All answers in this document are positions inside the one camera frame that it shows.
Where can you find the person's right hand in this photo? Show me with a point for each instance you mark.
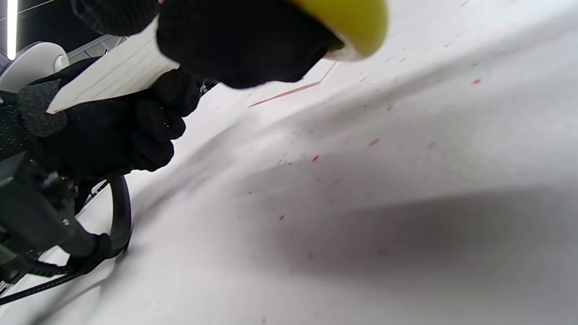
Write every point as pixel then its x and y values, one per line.
pixel 244 45

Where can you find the person's left hand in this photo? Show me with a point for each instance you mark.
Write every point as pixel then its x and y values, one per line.
pixel 113 135

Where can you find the white lined paper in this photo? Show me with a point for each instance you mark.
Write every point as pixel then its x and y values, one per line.
pixel 113 74

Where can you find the red and yellow scissors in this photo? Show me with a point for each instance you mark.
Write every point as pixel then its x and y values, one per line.
pixel 356 22

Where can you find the grey and white left controller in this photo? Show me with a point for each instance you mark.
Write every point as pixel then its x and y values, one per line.
pixel 31 63

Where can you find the ceiling light strip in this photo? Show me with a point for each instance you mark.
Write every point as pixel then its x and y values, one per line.
pixel 12 27

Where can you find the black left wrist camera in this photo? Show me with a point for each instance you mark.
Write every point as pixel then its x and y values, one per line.
pixel 31 212

